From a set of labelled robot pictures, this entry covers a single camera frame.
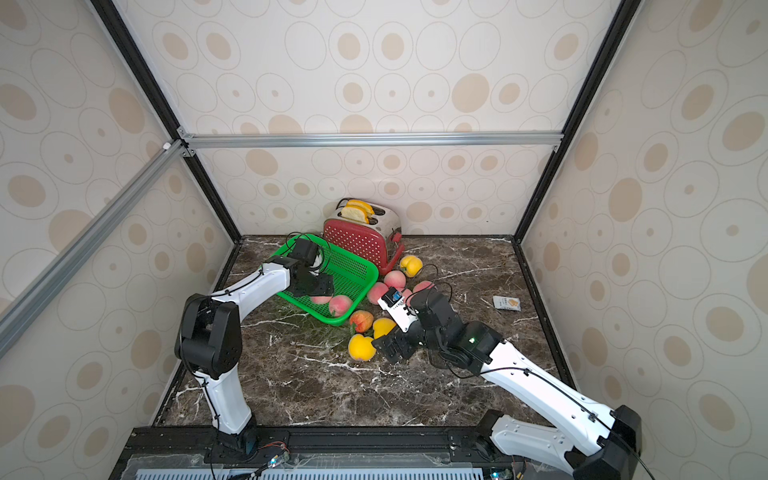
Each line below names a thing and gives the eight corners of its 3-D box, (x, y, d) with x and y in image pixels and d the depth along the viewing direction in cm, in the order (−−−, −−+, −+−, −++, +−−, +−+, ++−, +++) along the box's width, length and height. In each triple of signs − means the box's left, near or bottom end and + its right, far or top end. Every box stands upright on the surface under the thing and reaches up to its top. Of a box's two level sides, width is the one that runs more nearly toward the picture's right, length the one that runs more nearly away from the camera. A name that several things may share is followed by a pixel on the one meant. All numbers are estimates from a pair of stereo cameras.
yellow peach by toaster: (408, 281, 108) (408, 272, 104) (399, 267, 112) (399, 257, 108) (423, 275, 109) (424, 266, 105) (414, 261, 114) (415, 252, 110)
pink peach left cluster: (371, 307, 101) (370, 293, 95) (367, 298, 103) (366, 285, 97) (388, 301, 102) (387, 287, 96) (384, 293, 105) (383, 279, 98)
